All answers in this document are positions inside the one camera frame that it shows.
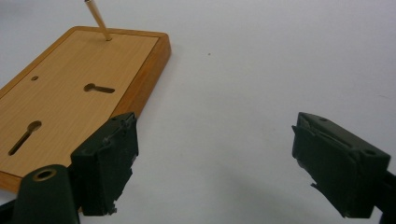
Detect wooden stand peg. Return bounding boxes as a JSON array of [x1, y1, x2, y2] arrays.
[[84, 0, 113, 42]]

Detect wooden photo frame back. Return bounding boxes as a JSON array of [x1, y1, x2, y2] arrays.
[[0, 25, 172, 194]]

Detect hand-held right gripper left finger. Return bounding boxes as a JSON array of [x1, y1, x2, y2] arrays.
[[70, 112, 139, 217]]

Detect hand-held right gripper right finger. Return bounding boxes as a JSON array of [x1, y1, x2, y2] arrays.
[[291, 111, 391, 219]]

